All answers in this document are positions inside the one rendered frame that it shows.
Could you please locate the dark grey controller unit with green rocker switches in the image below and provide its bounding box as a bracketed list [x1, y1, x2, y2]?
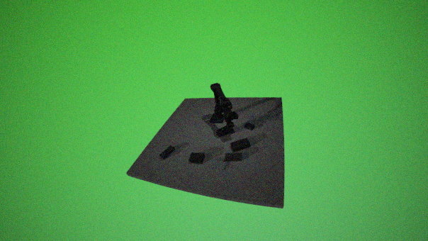
[216, 126, 232, 137]

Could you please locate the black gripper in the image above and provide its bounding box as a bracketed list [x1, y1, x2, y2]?
[224, 115, 235, 130]

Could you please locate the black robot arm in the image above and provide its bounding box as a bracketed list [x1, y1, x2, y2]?
[210, 83, 238, 121]

